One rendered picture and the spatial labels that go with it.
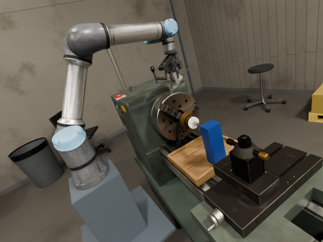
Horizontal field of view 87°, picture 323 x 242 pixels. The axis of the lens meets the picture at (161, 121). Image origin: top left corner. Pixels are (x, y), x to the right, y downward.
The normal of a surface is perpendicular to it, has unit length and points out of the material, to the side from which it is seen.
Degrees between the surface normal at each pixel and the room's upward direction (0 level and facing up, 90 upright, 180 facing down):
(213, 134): 90
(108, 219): 90
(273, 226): 0
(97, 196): 90
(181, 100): 90
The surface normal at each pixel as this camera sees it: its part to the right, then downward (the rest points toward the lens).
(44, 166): 0.78, 0.10
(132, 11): 0.52, 0.18
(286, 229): -0.29, -0.88
